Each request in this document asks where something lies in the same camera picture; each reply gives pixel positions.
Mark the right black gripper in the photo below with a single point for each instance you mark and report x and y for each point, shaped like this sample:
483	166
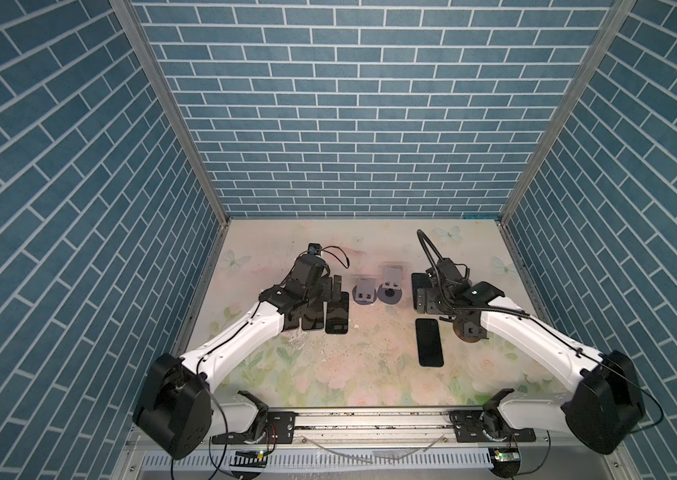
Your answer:
427	304

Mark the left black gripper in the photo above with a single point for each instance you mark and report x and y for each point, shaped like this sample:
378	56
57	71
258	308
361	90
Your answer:
326	294

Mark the black phone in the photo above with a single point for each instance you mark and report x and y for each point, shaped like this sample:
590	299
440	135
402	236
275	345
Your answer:
420	284
336	321
428	343
312	317

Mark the purple-edged phone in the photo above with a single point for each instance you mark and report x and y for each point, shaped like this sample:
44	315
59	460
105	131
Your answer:
291	322

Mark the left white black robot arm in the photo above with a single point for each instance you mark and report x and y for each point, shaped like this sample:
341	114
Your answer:
178	407

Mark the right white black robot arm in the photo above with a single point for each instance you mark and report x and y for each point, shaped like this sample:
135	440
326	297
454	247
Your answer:
603	402

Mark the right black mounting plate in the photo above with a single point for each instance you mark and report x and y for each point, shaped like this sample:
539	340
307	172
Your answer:
477	425

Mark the black mounting plate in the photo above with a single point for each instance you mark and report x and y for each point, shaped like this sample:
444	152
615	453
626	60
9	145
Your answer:
279	423
477	425

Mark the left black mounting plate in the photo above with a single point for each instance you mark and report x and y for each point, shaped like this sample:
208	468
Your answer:
279	423

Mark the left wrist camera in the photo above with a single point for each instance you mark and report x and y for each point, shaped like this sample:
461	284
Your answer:
314	249

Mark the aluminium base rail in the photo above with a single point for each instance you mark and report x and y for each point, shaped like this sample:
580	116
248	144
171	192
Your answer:
551	456

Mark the white vented cable duct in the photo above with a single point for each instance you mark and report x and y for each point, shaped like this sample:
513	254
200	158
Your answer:
316	460

